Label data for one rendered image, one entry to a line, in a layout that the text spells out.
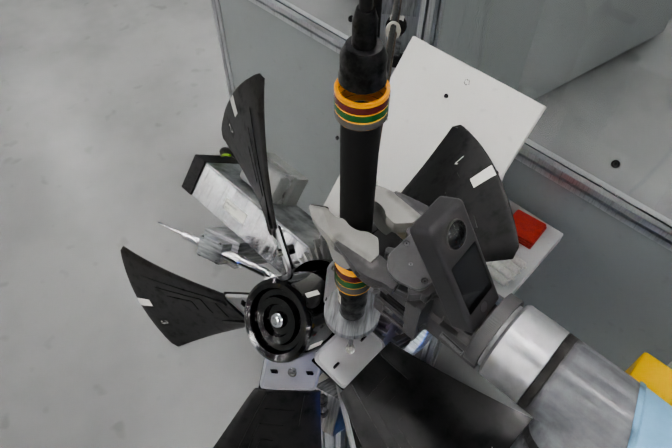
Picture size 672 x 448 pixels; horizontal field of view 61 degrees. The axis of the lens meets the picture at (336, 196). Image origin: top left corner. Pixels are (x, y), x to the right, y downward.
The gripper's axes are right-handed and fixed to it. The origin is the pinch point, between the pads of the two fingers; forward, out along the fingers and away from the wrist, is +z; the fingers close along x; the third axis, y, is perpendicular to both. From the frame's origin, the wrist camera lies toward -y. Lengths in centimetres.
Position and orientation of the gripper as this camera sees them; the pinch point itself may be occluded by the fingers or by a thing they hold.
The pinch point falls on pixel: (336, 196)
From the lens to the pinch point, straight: 57.1
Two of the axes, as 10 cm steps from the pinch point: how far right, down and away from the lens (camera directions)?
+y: 0.0, 6.3, 7.8
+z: -7.2, -5.4, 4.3
